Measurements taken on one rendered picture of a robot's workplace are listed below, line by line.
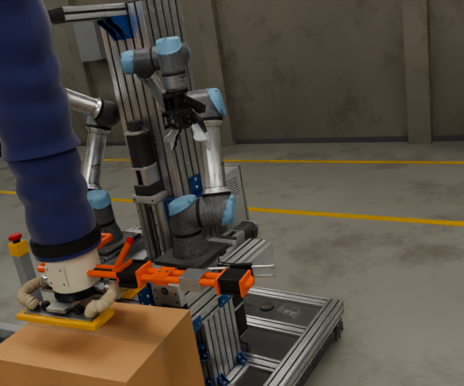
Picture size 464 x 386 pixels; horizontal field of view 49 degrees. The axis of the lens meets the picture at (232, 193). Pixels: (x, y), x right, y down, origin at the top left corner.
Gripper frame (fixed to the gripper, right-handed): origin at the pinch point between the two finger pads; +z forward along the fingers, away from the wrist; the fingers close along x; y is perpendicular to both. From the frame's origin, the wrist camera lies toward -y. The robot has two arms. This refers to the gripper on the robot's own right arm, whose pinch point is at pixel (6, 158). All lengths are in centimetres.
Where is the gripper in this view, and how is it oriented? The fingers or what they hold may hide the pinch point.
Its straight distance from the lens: 234.7
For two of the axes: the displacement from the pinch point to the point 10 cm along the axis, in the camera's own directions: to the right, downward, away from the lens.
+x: -7.3, -1.0, 6.7
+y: 6.6, -3.3, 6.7
